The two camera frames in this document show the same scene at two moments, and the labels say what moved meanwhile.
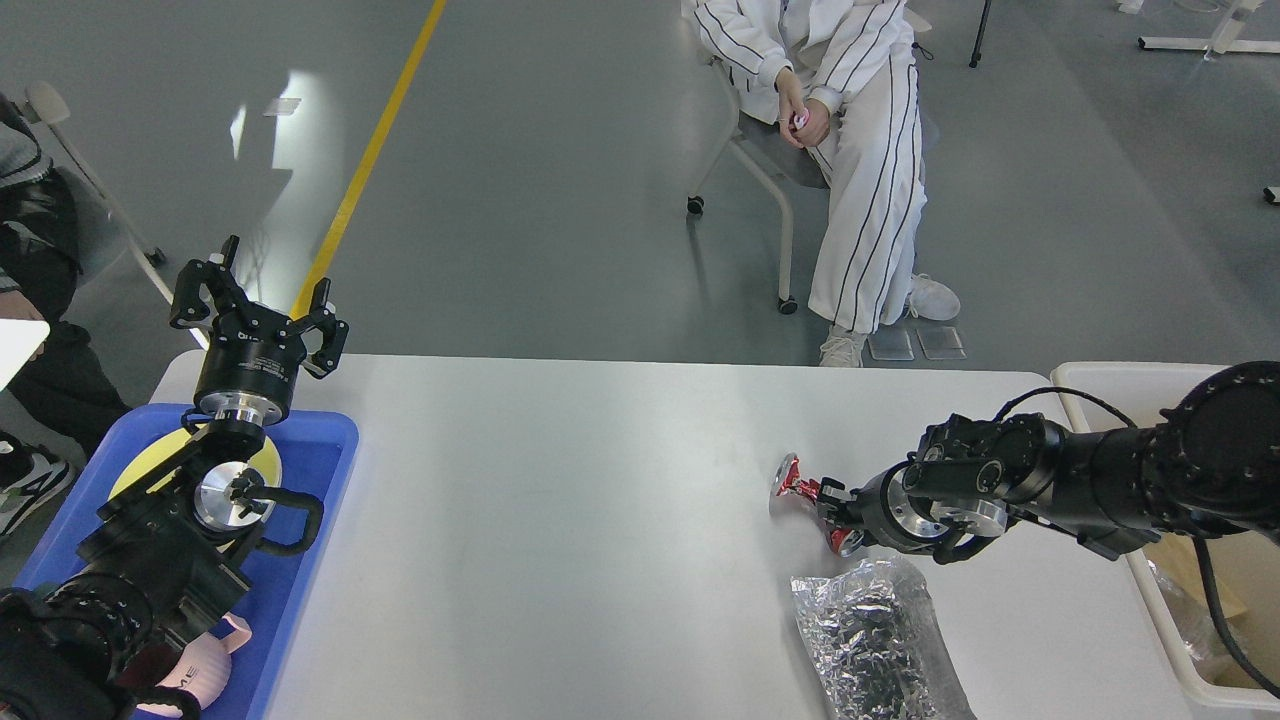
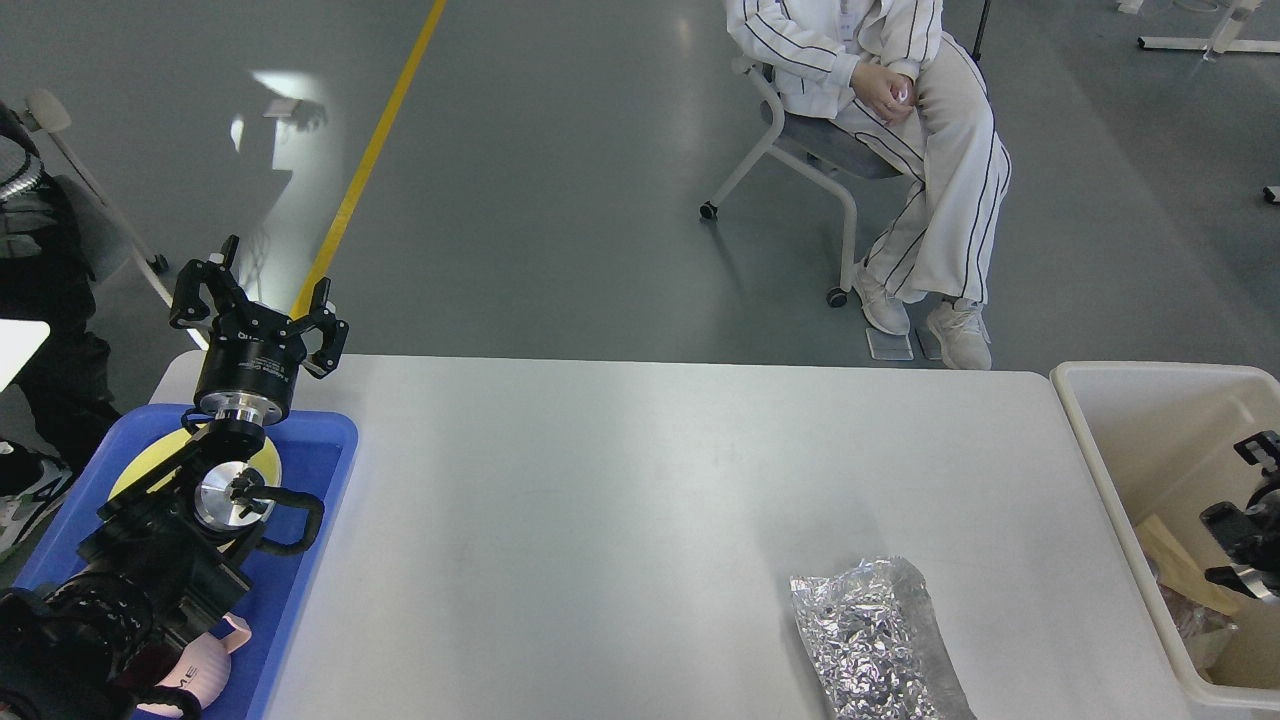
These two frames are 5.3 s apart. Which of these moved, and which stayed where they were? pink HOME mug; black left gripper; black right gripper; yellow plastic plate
Moved: black right gripper
Stayed: black left gripper; yellow plastic plate; pink HOME mug
